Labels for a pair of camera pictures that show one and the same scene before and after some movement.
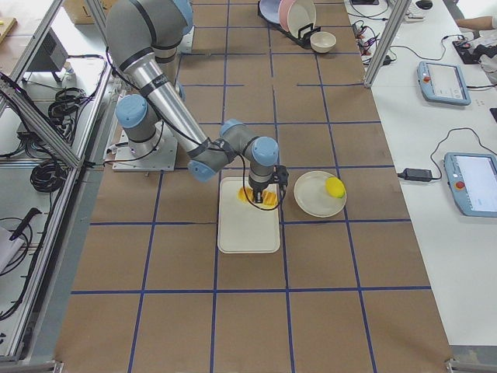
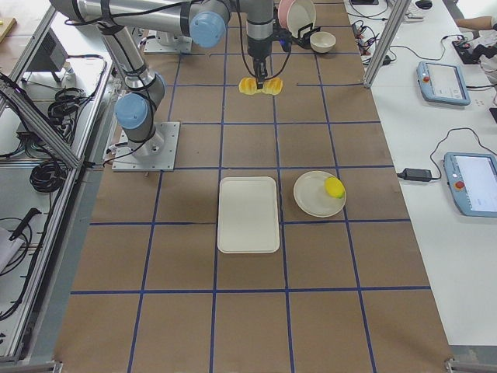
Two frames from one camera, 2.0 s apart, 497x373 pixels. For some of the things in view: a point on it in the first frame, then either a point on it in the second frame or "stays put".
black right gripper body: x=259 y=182 -> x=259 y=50
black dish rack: x=303 y=38 stays put
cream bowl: x=322 y=42 stays put
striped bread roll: x=269 y=198 -> x=272 y=85
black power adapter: x=415 y=174 stays put
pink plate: x=283 y=8 stays put
